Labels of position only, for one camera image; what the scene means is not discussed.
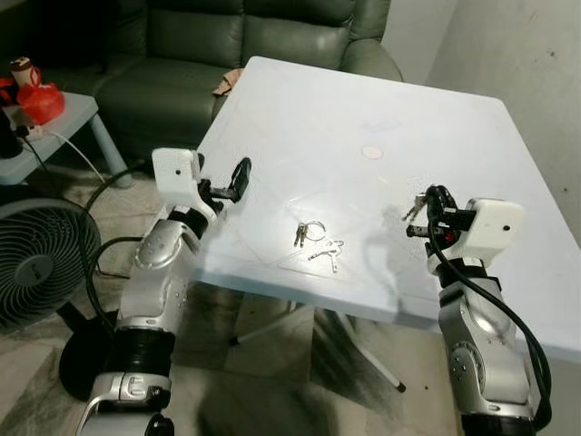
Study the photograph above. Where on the white plastic square table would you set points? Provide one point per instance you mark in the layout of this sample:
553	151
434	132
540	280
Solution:
363	109

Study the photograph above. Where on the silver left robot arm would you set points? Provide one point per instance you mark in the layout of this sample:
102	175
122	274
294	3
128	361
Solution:
154	272

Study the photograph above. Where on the small brown white cup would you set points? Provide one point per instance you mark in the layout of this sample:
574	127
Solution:
23	68

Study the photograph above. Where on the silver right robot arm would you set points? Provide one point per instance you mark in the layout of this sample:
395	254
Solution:
481	345

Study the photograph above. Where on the pinkish cloth piece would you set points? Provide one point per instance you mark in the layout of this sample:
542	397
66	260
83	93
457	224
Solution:
225	84

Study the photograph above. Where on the small silver key bunch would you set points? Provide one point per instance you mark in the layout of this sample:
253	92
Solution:
416	209

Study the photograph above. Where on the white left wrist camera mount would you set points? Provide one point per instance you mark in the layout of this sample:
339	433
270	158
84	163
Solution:
175	173

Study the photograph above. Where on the round white table cap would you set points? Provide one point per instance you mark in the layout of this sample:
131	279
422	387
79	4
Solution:
373	153

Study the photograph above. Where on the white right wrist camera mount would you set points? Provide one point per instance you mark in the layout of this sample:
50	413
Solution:
495	227

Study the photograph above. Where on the black floor fan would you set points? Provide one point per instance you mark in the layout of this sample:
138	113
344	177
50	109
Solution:
36	263

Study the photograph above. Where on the black object on stand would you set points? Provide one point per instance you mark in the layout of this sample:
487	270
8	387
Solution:
7	141

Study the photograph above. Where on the red plastic bag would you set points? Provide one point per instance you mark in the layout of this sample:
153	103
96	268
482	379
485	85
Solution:
41	102

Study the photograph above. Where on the dark green leather sofa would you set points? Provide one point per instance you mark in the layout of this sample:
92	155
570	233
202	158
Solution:
182	45

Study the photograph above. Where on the light blue side table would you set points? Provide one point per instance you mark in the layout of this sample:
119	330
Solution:
68	113

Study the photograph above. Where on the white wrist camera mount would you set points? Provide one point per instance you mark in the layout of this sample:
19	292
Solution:
495	227
175	173

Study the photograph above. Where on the white power strip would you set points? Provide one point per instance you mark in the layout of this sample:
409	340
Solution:
33	132

